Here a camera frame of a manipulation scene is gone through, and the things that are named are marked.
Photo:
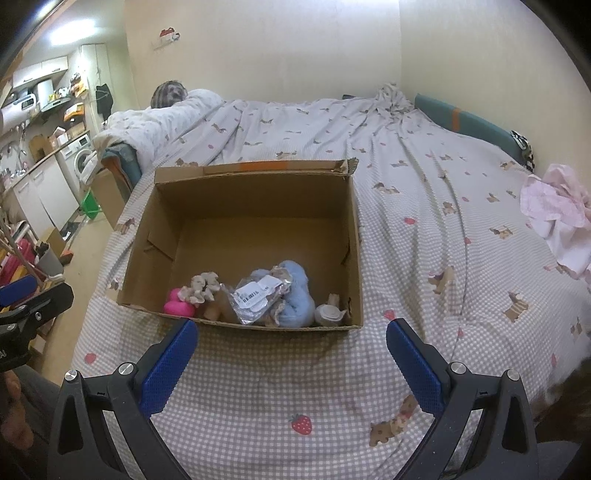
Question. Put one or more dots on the black hanging garment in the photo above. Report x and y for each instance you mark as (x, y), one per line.
(104, 99)

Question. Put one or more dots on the grey bin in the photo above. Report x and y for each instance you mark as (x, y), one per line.
(48, 261)

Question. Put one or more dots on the dark brown fuzzy cloth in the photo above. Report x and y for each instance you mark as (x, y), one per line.
(568, 406)

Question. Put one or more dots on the brown cardboard box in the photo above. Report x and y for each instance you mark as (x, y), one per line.
(258, 203)

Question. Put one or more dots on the teal mattress corner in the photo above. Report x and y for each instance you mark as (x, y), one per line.
(122, 166)

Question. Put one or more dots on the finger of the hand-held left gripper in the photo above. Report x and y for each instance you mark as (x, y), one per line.
(18, 290)
(46, 304)

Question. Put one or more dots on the pink cloth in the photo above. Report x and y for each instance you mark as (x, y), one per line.
(558, 212)

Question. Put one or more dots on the pink fluffy item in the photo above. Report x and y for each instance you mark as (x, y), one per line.
(178, 305)

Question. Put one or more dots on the checked printed bedsheet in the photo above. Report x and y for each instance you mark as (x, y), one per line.
(415, 258)

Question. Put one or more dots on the beige cardboard tube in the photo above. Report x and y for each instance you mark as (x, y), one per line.
(214, 311)

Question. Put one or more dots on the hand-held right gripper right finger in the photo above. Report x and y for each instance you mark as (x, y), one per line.
(413, 364)

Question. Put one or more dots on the white kitchen cabinet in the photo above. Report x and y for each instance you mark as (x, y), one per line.
(44, 194)

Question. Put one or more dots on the clear plastic packet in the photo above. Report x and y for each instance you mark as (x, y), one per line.
(251, 295)

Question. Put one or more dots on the light blue fluffy cloth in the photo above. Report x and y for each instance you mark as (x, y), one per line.
(299, 295)

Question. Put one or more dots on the beige lace scrunchie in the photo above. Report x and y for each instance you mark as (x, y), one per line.
(278, 315)

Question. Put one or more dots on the green plastic item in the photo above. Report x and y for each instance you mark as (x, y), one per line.
(91, 205)

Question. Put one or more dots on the white washing machine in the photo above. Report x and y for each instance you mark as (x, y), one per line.
(77, 157)

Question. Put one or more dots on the red suitcase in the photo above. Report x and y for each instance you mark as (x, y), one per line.
(16, 261)

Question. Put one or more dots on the red white wall decoration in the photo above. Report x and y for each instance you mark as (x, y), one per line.
(168, 37)

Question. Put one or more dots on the black white patterned item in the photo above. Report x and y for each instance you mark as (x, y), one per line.
(524, 143)

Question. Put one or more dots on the white printed duvet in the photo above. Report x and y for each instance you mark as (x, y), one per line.
(152, 124)

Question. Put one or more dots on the person's left forearm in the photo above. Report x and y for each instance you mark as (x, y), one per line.
(39, 415)

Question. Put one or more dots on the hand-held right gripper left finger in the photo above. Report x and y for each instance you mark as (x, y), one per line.
(168, 369)

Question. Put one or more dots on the grey striped plush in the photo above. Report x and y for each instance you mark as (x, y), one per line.
(168, 94)

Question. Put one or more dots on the small beige scrunchie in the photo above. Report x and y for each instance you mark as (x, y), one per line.
(203, 284)

